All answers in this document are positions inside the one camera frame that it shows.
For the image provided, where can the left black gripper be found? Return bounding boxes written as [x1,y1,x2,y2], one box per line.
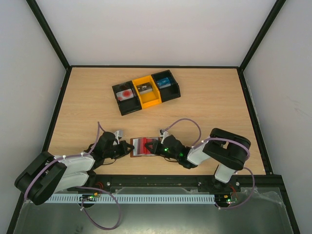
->
[104,140,134,159]

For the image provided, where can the brown leather card holder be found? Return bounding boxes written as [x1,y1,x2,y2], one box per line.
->
[130,137,159,157]

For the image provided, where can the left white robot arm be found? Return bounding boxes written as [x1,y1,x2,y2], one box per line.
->
[14,130,134,205]

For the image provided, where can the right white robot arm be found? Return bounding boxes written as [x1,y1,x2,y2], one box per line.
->
[144,128,251,191]

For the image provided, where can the red white card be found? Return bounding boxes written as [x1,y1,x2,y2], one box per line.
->
[116,89,134,101]

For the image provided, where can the grey vip card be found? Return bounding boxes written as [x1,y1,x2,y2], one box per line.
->
[136,82,153,95]

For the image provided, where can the blue card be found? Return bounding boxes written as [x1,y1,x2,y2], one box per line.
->
[156,78,171,89]

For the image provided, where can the left black bin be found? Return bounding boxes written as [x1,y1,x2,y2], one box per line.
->
[112,81,142,116]

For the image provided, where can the black bin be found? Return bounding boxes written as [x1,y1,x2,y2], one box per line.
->
[152,70,181,102]
[112,81,142,116]

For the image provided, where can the yellow middle bin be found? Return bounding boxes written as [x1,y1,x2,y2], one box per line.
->
[132,75,162,109]

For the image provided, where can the right black bin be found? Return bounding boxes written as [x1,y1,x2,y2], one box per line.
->
[152,70,181,102]

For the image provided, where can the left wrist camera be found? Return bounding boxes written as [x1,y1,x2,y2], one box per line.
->
[114,130,123,145]

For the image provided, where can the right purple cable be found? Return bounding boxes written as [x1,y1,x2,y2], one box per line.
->
[163,118,256,211]

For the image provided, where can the light blue cable duct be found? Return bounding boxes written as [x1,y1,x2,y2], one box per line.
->
[46,194,215,204]

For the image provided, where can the black enclosure frame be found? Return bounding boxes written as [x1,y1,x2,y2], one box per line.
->
[7,0,300,234]

